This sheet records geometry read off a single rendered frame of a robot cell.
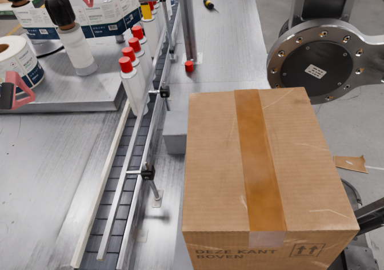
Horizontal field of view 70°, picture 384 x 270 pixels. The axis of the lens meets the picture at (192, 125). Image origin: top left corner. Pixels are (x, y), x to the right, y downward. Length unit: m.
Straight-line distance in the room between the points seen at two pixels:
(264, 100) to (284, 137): 0.10
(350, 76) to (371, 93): 1.88
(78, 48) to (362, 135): 1.81
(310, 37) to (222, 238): 0.40
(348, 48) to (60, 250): 0.79
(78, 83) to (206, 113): 0.72
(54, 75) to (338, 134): 1.76
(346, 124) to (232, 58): 1.22
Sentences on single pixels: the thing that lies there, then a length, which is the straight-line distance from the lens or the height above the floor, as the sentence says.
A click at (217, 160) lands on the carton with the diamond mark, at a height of 1.12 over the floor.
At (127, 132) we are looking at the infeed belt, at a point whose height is 0.88.
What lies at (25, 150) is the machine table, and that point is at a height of 0.83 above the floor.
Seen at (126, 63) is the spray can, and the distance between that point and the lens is 0.80.
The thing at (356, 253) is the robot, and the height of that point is 0.28.
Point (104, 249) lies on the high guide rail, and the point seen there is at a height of 0.96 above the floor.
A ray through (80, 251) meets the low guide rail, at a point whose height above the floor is 0.91.
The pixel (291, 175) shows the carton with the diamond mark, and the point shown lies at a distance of 0.46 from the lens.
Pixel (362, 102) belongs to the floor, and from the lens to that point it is 2.43.
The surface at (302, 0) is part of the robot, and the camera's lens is 0.63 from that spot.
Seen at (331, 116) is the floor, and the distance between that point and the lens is 2.24.
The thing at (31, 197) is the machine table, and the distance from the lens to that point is 0.94.
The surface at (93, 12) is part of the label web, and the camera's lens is 1.31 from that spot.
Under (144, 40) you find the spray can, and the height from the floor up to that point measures 1.04.
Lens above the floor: 1.50
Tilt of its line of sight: 46 degrees down
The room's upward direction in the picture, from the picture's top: 8 degrees counter-clockwise
